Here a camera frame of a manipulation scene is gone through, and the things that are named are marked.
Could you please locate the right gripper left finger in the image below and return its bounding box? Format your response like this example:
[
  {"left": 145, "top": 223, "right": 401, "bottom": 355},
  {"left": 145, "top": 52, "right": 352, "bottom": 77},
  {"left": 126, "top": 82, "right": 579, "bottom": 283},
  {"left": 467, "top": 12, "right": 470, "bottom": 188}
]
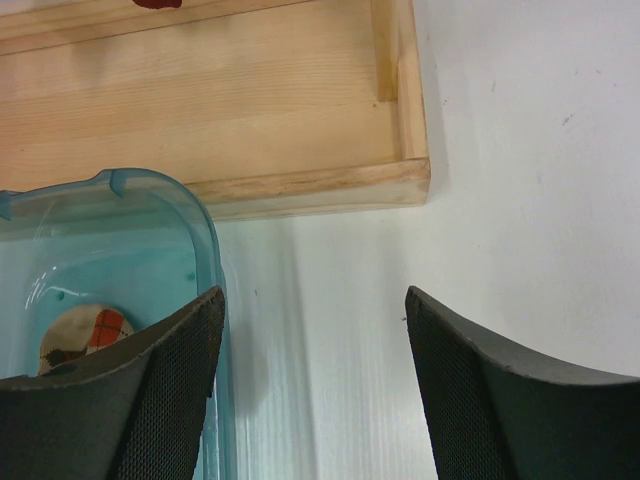
[{"left": 1, "top": 287, "right": 225, "bottom": 479}]

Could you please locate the cream striped sock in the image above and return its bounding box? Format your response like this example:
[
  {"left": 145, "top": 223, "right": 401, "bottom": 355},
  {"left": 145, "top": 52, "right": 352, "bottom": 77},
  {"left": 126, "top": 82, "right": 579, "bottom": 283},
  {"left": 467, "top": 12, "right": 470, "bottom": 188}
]
[{"left": 133, "top": 0, "right": 182, "bottom": 10}]

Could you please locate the blue translucent plastic bin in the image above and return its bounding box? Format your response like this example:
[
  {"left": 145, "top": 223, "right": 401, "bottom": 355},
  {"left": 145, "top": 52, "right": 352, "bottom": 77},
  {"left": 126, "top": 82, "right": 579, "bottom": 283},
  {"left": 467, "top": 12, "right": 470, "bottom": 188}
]
[{"left": 1, "top": 168, "right": 237, "bottom": 479}]

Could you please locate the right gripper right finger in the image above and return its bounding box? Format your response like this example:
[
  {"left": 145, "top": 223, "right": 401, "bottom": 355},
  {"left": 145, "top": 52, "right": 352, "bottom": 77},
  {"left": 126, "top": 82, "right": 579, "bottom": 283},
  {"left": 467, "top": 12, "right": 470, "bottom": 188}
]
[{"left": 405, "top": 286, "right": 639, "bottom": 479}]

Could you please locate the wooden clothes rack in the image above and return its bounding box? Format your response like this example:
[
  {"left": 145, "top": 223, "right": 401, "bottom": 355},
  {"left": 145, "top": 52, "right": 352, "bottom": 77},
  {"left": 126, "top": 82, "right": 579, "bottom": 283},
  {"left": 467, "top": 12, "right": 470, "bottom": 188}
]
[{"left": 1, "top": 1, "right": 431, "bottom": 220}]

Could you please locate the argyle patterned sock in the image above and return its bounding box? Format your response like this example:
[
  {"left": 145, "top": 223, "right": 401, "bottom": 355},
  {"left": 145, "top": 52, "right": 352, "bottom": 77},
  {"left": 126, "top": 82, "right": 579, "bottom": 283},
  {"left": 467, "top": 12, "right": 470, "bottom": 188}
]
[{"left": 37, "top": 304, "right": 134, "bottom": 375}]

